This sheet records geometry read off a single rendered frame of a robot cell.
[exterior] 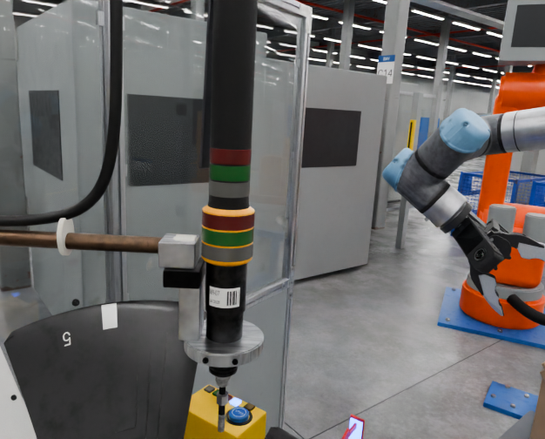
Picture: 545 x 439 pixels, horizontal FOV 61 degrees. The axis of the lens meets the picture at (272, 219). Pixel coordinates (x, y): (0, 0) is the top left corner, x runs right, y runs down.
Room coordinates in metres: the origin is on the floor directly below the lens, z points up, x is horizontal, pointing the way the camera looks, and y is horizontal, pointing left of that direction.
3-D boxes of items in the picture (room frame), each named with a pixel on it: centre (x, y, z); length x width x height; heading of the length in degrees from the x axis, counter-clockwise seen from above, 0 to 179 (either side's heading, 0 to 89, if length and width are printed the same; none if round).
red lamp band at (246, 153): (0.38, 0.04, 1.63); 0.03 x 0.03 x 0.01
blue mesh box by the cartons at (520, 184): (6.84, -3.43, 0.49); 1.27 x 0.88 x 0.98; 128
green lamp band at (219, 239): (0.38, 0.04, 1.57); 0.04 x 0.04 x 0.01
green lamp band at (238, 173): (0.38, 0.04, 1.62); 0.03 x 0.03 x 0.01
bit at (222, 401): (0.38, 0.04, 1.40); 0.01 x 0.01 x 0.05
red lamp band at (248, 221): (0.38, 0.04, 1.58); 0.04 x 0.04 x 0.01
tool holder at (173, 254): (0.38, 0.05, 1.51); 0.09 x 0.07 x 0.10; 91
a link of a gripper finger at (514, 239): (0.81, -0.44, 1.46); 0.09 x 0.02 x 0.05; 68
